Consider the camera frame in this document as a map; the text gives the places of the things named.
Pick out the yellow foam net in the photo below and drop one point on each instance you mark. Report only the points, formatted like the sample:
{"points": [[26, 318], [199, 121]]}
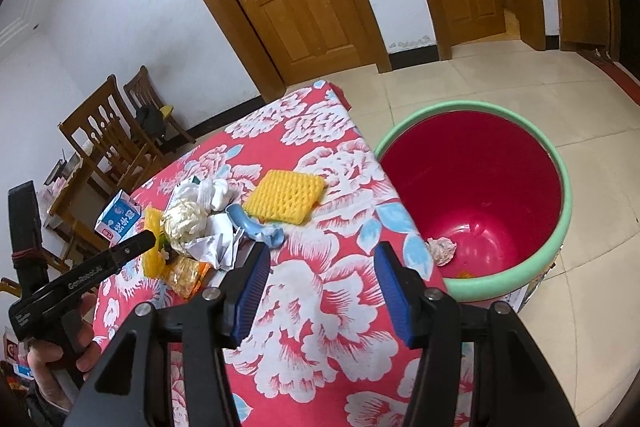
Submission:
{"points": [[287, 197]]}

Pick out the small wooden chair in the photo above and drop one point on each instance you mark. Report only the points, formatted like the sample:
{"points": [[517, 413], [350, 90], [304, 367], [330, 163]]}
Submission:
{"points": [[145, 89]]}

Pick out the blue and white carton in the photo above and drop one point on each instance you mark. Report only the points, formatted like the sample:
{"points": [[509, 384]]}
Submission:
{"points": [[117, 217]]}

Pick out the red bin with green rim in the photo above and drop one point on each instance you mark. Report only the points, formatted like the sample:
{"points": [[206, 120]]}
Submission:
{"points": [[480, 167]]}

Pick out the cream wrapper ball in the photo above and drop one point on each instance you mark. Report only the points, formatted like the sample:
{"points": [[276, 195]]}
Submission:
{"points": [[184, 219]]}

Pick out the white plastic bag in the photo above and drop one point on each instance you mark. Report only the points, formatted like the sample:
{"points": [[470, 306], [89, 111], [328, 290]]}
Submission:
{"points": [[212, 193]]}

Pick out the red floral tablecloth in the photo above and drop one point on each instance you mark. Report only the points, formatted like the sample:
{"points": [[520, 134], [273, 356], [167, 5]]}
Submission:
{"points": [[320, 227]]}

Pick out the small orange scrap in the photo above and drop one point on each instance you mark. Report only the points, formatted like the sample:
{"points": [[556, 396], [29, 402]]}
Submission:
{"points": [[465, 275]]}

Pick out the white crumpled paper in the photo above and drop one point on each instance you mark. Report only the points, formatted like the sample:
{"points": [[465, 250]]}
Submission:
{"points": [[215, 242]]}

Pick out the wooden side table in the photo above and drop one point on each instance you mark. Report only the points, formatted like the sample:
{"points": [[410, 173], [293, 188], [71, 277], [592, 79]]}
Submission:
{"points": [[75, 192]]}

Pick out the orange-edged cracker packet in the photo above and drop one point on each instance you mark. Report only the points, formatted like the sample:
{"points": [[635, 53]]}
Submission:
{"points": [[189, 276]]}

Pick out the person's left hand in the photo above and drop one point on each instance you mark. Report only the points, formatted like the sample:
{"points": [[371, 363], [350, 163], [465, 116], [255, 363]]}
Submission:
{"points": [[42, 369]]}

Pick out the yellow plastic wrapper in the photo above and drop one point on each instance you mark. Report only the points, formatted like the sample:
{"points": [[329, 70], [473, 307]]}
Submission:
{"points": [[151, 227]]}

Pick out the low wooden chair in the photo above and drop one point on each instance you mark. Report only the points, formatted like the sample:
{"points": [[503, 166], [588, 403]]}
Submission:
{"points": [[47, 264]]}

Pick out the light blue plastic piece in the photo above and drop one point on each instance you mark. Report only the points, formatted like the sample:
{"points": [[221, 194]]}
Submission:
{"points": [[250, 224]]}

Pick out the crumpled tissue with pink stains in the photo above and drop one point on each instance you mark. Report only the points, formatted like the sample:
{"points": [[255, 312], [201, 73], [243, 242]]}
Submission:
{"points": [[442, 251]]}

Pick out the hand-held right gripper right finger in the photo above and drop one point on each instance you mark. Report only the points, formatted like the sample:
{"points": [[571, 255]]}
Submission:
{"points": [[395, 302]]}

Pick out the black bag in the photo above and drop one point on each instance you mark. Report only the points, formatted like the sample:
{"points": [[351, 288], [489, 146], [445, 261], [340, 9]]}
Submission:
{"points": [[150, 122]]}

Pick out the wooden door panel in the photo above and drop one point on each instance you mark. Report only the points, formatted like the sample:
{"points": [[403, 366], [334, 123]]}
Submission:
{"points": [[580, 2]]}

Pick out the large wooden chair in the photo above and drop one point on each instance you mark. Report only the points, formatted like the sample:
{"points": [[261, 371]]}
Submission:
{"points": [[100, 127]]}

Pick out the red floor mat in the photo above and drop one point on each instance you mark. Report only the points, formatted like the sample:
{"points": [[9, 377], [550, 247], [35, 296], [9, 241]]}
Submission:
{"points": [[620, 74]]}

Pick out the yellow cushion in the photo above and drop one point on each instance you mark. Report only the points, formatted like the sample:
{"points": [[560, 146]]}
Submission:
{"points": [[166, 110]]}

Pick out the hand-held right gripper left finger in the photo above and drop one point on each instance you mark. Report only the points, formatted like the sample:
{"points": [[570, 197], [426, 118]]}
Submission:
{"points": [[249, 302]]}

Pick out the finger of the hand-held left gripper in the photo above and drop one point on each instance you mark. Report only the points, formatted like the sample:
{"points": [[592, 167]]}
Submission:
{"points": [[132, 249]]}

